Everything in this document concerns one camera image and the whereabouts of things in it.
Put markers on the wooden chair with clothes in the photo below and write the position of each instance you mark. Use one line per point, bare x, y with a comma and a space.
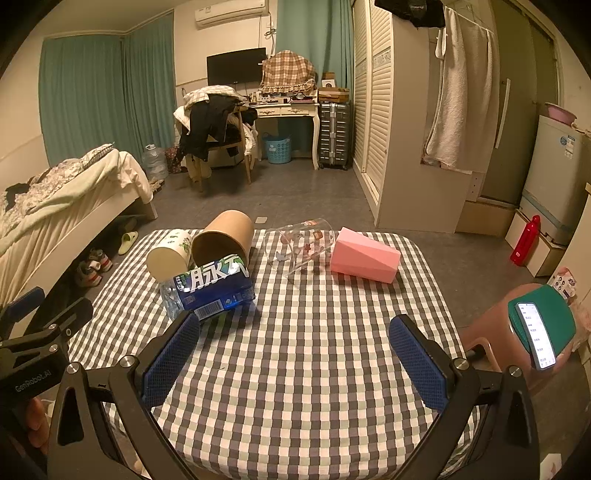
214, 118

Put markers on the blue laundry basket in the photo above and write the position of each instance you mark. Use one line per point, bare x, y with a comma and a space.
277, 148

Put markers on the pink faceted cup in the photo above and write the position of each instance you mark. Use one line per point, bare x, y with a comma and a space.
357, 255

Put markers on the white desk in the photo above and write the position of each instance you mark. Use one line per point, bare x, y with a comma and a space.
295, 110

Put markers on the sneaker pair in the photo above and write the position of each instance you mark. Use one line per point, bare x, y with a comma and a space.
89, 272

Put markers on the black monitor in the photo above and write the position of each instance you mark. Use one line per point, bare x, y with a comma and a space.
236, 67

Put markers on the teal curtain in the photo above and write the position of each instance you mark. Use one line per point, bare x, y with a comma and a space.
104, 88

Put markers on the lit smartphone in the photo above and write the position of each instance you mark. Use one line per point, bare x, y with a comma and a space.
538, 338

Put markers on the green notebook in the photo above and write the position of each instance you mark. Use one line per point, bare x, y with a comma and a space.
555, 313

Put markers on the large water jug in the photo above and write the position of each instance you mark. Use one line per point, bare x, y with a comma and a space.
154, 162

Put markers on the white air conditioner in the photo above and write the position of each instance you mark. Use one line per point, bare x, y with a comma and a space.
229, 11

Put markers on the clear glass cup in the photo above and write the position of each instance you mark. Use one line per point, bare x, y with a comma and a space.
302, 243

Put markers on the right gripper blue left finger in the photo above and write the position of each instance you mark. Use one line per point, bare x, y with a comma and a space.
156, 368

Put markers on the blue label water bottle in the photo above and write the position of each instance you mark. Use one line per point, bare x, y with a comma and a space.
208, 290

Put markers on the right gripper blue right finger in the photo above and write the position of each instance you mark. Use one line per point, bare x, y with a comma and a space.
435, 376

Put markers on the white small fridge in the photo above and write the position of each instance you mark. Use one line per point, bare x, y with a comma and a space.
558, 174

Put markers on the hanging white towel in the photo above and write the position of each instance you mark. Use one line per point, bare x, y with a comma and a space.
463, 131

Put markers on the checkered tablecloth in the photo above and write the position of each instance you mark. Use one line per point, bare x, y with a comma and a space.
302, 383

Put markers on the pink basin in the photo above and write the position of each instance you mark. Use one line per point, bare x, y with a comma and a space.
560, 114

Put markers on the white louvered wardrobe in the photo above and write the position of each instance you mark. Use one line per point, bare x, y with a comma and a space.
391, 67

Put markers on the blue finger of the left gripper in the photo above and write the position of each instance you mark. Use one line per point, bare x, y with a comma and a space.
18, 309
70, 320

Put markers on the bed with bedding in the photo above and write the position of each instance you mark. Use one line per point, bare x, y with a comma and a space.
37, 214

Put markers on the brown plastic stool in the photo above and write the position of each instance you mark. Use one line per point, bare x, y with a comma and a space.
492, 334

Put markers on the green slipper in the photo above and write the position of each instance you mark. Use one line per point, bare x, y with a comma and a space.
127, 241

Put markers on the person's left hand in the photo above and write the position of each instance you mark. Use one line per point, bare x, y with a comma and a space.
38, 430

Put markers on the red thermos bottle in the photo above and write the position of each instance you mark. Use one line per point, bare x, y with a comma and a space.
526, 241

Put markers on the plaid blanket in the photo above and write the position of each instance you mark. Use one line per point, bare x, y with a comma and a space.
287, 73

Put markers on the black suitcase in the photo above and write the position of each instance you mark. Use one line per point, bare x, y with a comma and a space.
334, 141

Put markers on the white green paper cup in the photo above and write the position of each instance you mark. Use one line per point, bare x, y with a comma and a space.
171, 256

